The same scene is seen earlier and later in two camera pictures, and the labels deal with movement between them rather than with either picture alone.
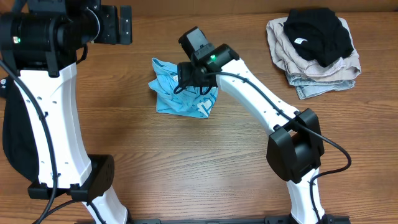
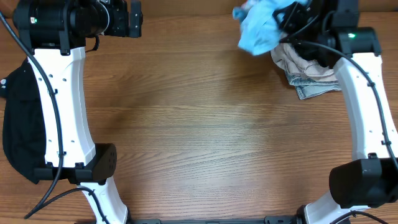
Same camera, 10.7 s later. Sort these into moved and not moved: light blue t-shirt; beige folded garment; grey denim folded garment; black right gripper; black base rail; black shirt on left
Moved: light blue t-shirt; black right gripper
Not moved: beige folded garment; black base rail; grey denim folded garment; black shirt on left
